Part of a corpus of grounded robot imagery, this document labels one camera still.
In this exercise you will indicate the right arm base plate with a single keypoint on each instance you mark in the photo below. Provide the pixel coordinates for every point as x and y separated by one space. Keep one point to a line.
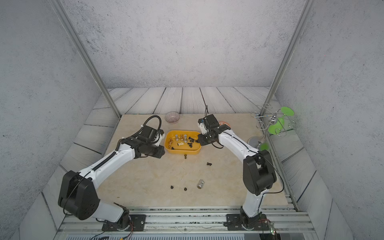
238 222

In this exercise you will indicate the orange patterned bowl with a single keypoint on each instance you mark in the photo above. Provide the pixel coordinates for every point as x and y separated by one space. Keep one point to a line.
224 123

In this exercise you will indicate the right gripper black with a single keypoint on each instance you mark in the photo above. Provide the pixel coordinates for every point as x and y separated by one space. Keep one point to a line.
200 136

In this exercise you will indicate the aluminium frame post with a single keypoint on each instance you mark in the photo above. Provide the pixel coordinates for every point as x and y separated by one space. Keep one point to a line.
70 30
309 4

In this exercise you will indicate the striped glass bowl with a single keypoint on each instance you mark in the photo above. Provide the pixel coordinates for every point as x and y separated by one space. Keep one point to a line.
172 117

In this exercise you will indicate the yellow plastic storage box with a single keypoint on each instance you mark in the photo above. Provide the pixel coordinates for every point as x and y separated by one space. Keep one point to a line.
182 142

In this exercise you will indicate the metal cup tree stand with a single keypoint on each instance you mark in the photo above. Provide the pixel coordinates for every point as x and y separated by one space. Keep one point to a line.
271 122

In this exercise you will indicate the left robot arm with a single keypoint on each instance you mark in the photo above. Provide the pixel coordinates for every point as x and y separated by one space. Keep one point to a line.
78 194

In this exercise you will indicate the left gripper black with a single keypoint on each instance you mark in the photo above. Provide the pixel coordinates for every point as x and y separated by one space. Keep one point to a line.
161 152

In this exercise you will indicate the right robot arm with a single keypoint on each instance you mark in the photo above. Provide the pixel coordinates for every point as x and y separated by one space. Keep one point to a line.
259 173

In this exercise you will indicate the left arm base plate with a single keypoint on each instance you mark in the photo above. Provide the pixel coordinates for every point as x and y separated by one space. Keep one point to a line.
127 223

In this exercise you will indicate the silver rook chess piece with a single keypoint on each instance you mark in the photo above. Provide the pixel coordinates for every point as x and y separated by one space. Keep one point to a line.
200 184

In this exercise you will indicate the left aluminium frame post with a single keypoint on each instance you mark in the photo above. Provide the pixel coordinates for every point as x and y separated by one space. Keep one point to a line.
70 30

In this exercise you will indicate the right aluminium frame post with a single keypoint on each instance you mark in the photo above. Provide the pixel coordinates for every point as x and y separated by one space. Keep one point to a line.
309 4

